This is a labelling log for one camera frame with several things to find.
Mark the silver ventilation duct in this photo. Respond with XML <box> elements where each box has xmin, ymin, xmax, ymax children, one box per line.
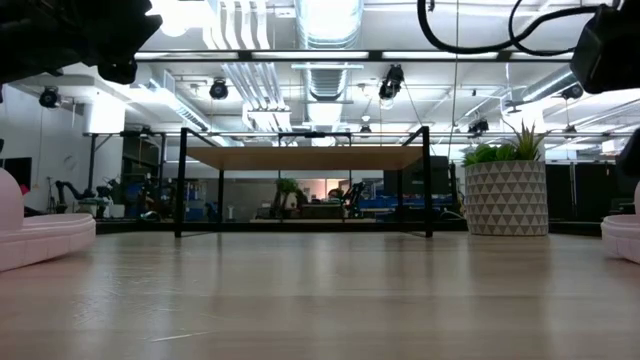
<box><xmin>293</xmin><ymin>0</ymin><xmax>365</xmax><ymax>126</ymax></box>

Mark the black overhead rig bar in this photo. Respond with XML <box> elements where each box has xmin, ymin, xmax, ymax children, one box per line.
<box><xmin>134</xmin><ymin>48</ymin><xmax>576</xmax><ymax>63</ymax></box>

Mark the pink rubber slide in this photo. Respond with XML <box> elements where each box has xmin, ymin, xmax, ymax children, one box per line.
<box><xmin>599</xmin><ymin>180</ymin><xmax>640</xmax><ymax>265</ymax></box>
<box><xmin>0</xmin><ymin>167</ymin><xmax>97</xmax><ymax>274</ymax></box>

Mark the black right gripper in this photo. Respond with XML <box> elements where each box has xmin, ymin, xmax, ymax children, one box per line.
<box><xmin>569</xmin><ymin>0</ymin><xmax>640</xmax><ymax>95</ymax></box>

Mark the black-framed wooden shoe shelf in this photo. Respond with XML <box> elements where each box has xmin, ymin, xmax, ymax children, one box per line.
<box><xmin>173</xmin><ymin>125</ymin><xmax>434</xmax><ymax>239</ymax></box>

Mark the black wall monitor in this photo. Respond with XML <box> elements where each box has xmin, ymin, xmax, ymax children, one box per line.
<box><xmin>0</xmin><ymin>157</ymin><xmax>33</xmax><ymax>191</ymax></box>

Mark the small green background plant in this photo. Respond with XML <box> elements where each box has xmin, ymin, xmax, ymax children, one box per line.
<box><xmin>273</xmin><ymin>177</ymin><xmax>302</xmax><ymax>217</ymax></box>

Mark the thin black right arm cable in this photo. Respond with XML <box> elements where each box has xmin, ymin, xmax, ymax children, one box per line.
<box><xmin>508</xmin><ymin>0</ymin><xmax>579</xmax><ymax>58</ymax></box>

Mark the succulent in patterned white pot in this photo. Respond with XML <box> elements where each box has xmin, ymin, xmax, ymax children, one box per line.
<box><xmin>462</xmin><ymin>119</ymin><xmax>550</xmax><ymax>237</ymax></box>

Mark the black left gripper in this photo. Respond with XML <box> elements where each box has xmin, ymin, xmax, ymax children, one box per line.
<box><xmin>0</xmin><ymin>0</ymin><xmax>164</xmax><ymax>85</ymax></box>

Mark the black partition panel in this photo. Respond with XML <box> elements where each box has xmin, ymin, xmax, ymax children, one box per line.
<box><xmin>544</xmin><ymin>162</ymin><xmax>636</xmax><ymax>222</ymax></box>

